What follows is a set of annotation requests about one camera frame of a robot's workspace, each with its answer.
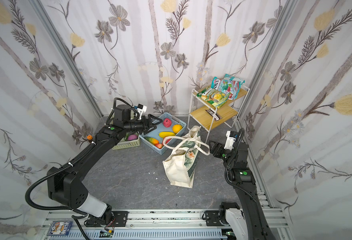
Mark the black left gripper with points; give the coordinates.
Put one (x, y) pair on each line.
(147, 123)

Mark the brown candy bar wrapper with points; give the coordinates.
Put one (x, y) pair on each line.
(216, 117)

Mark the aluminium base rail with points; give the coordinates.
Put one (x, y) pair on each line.
(146, 225)

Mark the green plastic basket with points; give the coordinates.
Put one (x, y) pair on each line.
(124, 144)

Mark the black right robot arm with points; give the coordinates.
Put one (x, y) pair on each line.
(250, 222)

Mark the blue card box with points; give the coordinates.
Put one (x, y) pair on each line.
(59, 228)

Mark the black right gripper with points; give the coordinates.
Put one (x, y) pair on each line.
(217, 148)

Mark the orange fruit toy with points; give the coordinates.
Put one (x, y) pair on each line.
(177, 128)

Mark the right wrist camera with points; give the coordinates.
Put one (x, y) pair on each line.
(235, 141)

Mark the green orange papaya toy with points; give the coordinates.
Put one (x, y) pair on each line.
(151, 140)

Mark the teal pink snack bag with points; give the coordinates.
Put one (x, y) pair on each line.
(230, 86)

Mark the cream canvas tote bag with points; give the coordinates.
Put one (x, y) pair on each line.
(180, 165)

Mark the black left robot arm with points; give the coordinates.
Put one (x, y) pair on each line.
(65, 183)

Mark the purple onion toy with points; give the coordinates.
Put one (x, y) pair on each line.
(132, 137)

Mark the blue plastic basket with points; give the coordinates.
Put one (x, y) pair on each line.
(161, 128)

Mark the green yellow snack bag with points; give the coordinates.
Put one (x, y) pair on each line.
(213, 97)

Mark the green white snack bag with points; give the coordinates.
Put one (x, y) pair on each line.
(215, 83)

